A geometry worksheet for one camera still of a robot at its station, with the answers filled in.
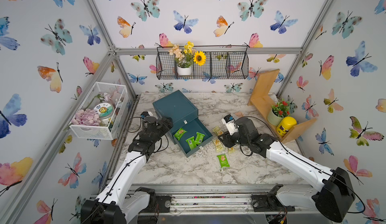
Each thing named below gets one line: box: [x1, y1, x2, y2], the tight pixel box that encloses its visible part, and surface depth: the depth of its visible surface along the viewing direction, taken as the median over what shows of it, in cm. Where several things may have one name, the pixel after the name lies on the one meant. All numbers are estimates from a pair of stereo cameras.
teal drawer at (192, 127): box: [170, 117, 214, 158], surface depth 90 cm
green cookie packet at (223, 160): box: [216, 153, 231, 169], surface depth 88 cm
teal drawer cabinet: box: [152, 89, 213, 158], surface depth 88 cm
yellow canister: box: [276, 116, 298, 137], surface depth 86 cm
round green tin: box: [93, 102, 115, 118], surface depth 67 cm
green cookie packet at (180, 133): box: [173, 127, 188, 141], surface depth 90 cm
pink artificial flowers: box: [71, 108, 102, 127], surface depth 61 cm
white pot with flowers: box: [176, 64, 192, 76], surface depth 94 cm
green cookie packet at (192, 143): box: [185, 136, 198, 151], surface depth 88 cm
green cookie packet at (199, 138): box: [194, 131, 206, 146], surface depth 88 cm
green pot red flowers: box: [267, 99, 291, 126], surface depth 89 cm
